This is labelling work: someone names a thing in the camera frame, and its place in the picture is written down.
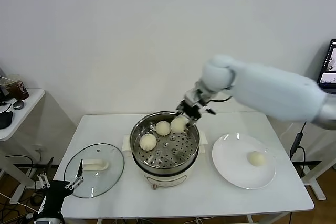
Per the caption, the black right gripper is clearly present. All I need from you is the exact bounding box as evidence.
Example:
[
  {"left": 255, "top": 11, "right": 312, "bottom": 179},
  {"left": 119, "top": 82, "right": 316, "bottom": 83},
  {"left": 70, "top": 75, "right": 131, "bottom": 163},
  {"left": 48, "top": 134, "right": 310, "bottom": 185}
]
[{"left": 175, "top": 100, "right": 217, "bottom": 132}]

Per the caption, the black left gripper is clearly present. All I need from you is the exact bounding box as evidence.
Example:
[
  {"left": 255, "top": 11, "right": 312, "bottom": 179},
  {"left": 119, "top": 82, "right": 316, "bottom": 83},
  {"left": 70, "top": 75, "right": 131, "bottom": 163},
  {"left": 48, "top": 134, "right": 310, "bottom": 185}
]
[{"left": 36, "top": 157, "right": 85, "bottom": 214}]

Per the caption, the white steamed baozi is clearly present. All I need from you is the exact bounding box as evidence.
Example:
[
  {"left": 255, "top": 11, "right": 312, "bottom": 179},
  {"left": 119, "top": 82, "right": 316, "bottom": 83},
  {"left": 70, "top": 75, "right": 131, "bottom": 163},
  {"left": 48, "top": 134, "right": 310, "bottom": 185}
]
[
  {"left": 155, "top": 121, "right": 171, "bottom": 137},
  {"left": 170, "top": 116, "right": 187, "bottom": 133},
  {"left": 139, "top": 134, "right": 158, "bottom": 151},
  {"left": 247, "top": 151, "right": 266, "bottom": 167}
]

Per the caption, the glass lid with white handle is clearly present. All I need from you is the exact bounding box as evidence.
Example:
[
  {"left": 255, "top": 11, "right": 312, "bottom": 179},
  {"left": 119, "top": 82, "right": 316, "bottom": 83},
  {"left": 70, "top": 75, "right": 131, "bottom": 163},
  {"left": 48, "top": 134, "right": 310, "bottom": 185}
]
[{"left": 64, "top": 143, "right": 125, "bottom": 199}]

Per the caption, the stainless steel pot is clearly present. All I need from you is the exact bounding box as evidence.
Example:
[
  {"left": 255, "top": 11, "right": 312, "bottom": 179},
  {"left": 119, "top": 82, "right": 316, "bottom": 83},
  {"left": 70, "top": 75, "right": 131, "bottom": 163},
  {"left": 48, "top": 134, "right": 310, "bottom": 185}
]
[{"left": 130, "top": 111, "right": 201, "bottom": 170}]

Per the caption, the white round plate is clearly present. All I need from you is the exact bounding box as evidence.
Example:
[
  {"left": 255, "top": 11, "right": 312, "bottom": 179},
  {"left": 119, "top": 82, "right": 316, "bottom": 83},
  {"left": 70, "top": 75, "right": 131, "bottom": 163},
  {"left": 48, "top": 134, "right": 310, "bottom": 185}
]
[{"left": 212, "top": 132, "right": 277, "bottom": 189}]

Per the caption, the white side table with cup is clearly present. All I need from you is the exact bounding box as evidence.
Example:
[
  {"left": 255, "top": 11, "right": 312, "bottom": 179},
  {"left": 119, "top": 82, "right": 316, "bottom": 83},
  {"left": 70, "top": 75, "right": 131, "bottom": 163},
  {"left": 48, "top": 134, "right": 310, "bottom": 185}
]
[{"left": 0, "top": 88, "right": 47, "bottom": 205}]

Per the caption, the plastic iced coffee cup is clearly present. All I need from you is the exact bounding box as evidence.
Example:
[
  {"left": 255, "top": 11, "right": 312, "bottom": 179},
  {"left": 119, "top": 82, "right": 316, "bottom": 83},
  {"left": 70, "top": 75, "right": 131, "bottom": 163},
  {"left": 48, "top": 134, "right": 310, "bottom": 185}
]
[{"left": 4, "top": 73, "right": 29, "bottom": 101}]

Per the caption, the grey open laptop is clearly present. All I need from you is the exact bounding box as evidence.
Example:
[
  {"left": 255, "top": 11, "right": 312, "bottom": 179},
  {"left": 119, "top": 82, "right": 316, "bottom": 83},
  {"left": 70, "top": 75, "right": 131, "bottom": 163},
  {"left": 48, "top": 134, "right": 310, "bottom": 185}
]
[{"left": 317, "top": 39, "right": 336, "bottom": 88}]

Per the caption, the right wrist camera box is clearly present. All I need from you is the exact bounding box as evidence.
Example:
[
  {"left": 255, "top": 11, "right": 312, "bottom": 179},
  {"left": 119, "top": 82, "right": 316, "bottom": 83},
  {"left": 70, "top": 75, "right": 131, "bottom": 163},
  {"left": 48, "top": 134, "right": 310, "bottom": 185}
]
[{"left": 183, "top": 87, "right": 211, "bottom": 104}]

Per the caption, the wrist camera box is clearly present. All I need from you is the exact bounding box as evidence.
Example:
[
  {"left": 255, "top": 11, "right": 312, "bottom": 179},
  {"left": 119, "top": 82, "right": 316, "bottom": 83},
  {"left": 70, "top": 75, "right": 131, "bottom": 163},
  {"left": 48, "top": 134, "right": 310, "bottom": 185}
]
[
  {"left": 183, "top": 87, "right": 211, "bottom": 104},
  {"left": 33, "top": 213, "right": 64, "bottom": 224}
]

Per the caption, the white wall outlet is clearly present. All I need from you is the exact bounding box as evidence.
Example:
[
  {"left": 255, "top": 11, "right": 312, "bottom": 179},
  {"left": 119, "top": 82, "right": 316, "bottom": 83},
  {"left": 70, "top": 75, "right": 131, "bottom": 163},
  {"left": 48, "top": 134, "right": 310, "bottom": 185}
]
[{"left": 34, "top": 144, "right": 44, "bottom": 164}]

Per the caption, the black floor cable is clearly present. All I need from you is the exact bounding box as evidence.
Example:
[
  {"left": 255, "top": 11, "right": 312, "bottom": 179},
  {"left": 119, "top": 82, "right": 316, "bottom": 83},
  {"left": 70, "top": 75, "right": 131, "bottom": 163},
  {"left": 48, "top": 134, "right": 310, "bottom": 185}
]
[{"left": 4, "top": 155, "right": 37, "bottom": 190}]

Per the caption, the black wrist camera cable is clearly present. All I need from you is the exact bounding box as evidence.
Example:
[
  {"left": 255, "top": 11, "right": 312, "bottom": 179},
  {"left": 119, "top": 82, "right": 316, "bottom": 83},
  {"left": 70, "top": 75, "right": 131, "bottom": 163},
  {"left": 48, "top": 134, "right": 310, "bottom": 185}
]
[{"left": 209, "top": 94, "right": 233, "bottom": 103}]

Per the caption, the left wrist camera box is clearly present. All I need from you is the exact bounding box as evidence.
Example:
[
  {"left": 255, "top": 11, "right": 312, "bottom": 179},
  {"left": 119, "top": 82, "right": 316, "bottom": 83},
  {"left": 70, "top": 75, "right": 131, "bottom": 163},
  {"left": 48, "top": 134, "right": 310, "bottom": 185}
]
[{"left": 33, "top": 213, "right": 64, "bottom": 224}]

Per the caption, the white laptop cable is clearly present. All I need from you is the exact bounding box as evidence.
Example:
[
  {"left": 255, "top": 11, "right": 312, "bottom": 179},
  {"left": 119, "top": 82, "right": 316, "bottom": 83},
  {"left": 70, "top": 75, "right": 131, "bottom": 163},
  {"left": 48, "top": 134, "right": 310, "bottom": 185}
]
[{"left": 279, "top": 123, "right": 293, "bottom": 140}]

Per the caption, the black cable with adapter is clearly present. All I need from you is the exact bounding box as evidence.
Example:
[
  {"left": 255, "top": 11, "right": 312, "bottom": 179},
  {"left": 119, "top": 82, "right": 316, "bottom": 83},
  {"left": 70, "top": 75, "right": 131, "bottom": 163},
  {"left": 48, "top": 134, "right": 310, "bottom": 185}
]
[{"left": 289, "top": 121, "right": 308, "bottom": 179}]

